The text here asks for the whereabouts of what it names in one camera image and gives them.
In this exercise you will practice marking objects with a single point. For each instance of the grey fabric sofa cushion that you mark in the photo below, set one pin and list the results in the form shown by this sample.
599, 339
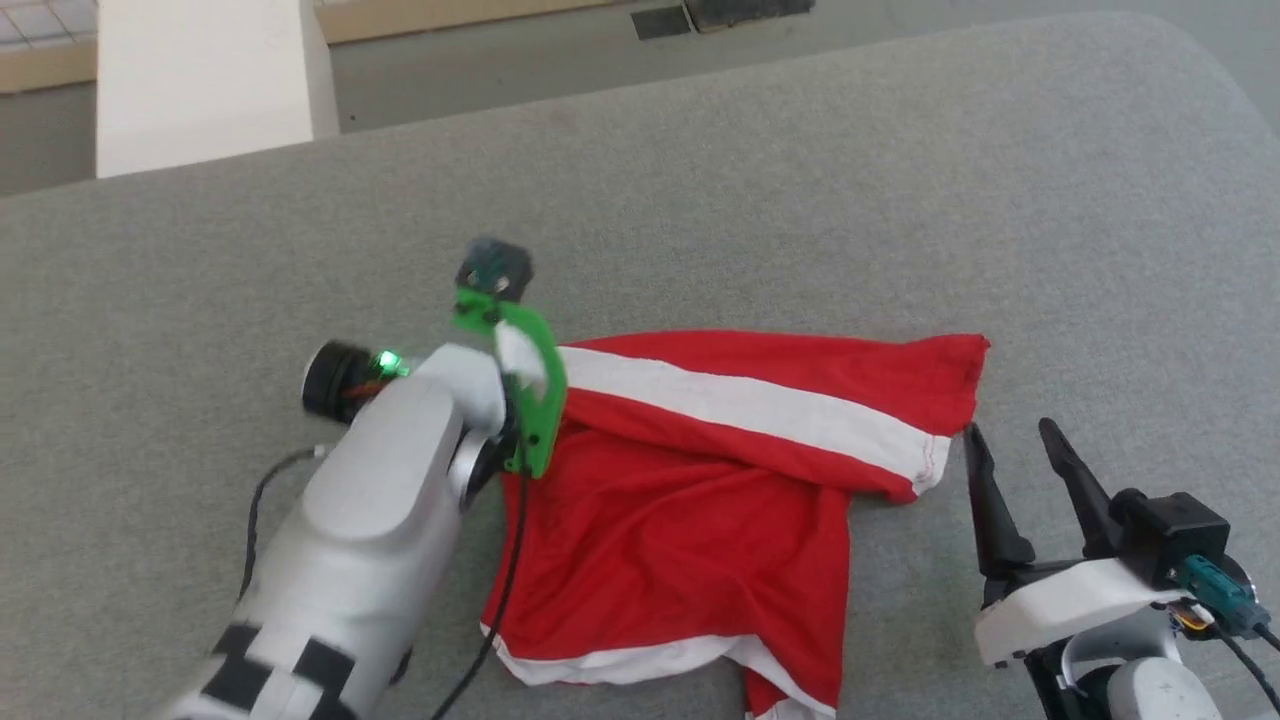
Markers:
800, 200

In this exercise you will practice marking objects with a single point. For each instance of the green white left gripper body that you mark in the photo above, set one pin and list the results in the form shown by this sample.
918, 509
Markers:
535, 380

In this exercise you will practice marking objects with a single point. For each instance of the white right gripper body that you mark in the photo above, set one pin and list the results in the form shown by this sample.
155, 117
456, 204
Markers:
1060, 605

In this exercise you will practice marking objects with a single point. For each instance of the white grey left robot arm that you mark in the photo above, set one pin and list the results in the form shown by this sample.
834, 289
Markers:
370, 520

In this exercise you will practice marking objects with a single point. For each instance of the red shirt with white stripes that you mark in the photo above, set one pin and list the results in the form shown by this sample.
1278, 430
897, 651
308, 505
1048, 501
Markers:
700, 500

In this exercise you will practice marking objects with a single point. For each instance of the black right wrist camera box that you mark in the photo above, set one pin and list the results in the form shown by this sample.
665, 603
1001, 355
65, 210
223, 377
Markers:
1170, 530

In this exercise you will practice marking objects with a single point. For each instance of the plain white upright panel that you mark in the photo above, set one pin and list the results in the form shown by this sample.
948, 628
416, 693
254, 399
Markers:
200, 80

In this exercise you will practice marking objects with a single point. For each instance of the light wooden base strip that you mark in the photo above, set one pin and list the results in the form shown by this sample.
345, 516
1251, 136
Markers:
450, 15

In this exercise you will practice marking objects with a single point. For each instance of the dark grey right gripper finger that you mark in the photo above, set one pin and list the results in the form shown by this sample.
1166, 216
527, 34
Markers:
1080, 490
995, 510

